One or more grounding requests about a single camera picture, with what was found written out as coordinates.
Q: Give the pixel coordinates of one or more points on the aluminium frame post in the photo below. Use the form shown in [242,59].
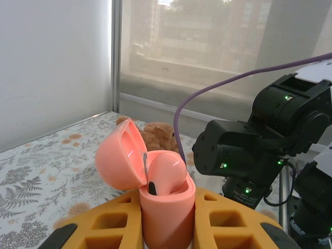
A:
[116,52]

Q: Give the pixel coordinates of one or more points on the floral patterned table cover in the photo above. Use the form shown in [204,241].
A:
[39,181]

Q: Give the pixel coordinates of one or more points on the brown plush teddy bear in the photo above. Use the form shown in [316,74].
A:
[158,135]

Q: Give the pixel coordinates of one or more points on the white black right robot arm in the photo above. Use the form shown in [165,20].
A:
[313,72]

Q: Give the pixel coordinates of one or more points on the pink earbuds charging case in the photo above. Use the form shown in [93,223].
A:
[166,220]

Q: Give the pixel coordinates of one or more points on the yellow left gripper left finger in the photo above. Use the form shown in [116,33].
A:
[109,220]

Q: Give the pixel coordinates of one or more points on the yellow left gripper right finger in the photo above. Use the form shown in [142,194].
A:
[233,220]

